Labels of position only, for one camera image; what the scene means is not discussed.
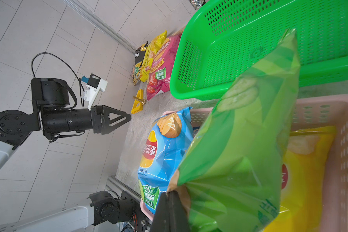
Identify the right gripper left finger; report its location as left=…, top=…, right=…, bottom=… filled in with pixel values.
left=150, top=192, right=170, bottom=232

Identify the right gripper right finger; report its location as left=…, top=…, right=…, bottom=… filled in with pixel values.
left=169, top=191, right=190, bottom=232

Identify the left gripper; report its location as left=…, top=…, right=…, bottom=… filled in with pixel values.
left=42, top=105, right=131, bottom=141

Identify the light blue chips bag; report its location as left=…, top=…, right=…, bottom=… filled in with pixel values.
left=137, top=107, right=193, bottom=214

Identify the magenta tomato chips bag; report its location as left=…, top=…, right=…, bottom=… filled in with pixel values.
left=146, top=33, right=182, bottom=101

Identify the green cucumber chips bag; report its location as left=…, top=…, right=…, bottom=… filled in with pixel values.
left=168, top=29, right=301, bottom=232

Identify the green plastic basket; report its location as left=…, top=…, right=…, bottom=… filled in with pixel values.
left=170, top=0, right=348, bottom=101

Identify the yellow chips bag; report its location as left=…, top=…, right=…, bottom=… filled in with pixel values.
left=139, top=30, right=167, bottom=82
left=264, top=126, right=336, bottom=232

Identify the pink plastic basket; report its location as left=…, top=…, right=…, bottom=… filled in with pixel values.
left=140, top=94, right=348, bottom=232

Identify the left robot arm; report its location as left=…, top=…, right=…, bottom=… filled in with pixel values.
left=0, top=78, right=136, bottom=232

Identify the black chips bag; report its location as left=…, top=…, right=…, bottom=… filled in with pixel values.
left=132, top=41, right=148, bottom=86

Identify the yellow triangular block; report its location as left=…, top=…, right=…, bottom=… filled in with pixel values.
left=131, top=90, right=147, bottom=114

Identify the microphone-like stand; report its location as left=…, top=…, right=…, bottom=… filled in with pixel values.
left=189, top=0, right=206, bottom=10

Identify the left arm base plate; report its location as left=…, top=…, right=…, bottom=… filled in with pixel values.
left=121, top=190, right=151, bottom=232

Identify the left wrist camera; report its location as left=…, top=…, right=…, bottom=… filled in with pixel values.
left=81, top=73, right=108, bottom=110

